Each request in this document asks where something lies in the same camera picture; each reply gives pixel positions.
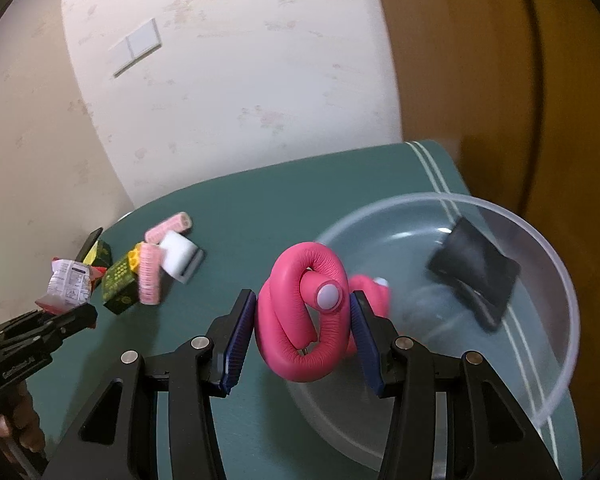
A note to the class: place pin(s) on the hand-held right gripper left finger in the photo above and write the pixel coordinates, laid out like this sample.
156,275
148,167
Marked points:
240,340

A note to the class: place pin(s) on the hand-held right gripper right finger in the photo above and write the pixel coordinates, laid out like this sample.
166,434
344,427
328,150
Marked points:
362,340

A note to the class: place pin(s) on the teal table cover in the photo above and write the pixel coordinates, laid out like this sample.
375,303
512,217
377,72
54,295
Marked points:
240,210

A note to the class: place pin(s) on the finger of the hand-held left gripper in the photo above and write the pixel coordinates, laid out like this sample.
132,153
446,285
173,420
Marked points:
91,245
55,322

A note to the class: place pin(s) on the red and white snack packet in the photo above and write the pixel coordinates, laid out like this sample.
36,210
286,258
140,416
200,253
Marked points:
67,282

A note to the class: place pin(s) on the wooden door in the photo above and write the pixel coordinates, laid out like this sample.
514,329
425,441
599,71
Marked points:
480,60

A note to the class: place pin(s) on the person's left hand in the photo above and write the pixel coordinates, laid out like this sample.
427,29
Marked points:
22,420

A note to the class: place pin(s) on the clear plastic bowl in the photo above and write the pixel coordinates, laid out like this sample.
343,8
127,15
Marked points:
340,410

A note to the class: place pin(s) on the yellow toy brick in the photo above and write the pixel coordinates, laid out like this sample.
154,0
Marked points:
135,258

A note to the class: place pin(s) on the large green printed box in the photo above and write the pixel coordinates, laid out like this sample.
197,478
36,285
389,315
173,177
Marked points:
120,285

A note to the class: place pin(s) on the small green printed box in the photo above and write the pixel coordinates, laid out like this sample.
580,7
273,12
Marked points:
101,253

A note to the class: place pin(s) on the large pink hair roller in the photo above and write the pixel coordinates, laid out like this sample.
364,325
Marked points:
150,275

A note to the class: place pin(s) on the black cylinder object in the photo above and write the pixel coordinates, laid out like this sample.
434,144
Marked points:
475,265

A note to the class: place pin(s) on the pink twisted foam rod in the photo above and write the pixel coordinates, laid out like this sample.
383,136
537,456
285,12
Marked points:
290,270

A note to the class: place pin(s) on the white wall switch plate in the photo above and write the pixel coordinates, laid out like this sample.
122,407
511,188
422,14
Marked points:
140,42

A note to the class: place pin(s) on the small pink hair roller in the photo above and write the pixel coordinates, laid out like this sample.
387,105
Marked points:
167,227

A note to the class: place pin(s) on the white sponge block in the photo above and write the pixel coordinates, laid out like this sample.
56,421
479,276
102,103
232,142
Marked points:
177,252

